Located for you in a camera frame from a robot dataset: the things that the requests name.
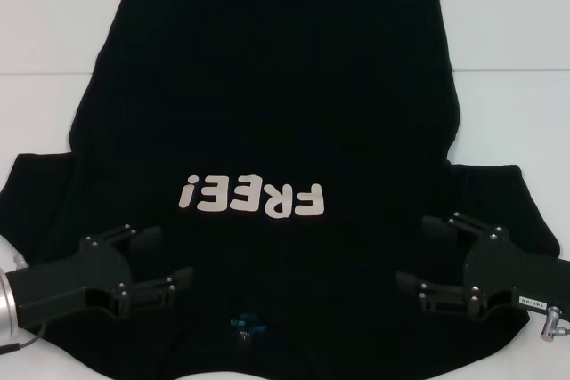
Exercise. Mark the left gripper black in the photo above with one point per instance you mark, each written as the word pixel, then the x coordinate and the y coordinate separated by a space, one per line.
pixel 67 282

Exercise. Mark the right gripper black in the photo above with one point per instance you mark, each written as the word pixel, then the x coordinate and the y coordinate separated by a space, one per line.
pixel 499 273

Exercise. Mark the black shirt with FREE print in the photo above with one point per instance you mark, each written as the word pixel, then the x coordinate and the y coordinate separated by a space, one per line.
pixel 276 108

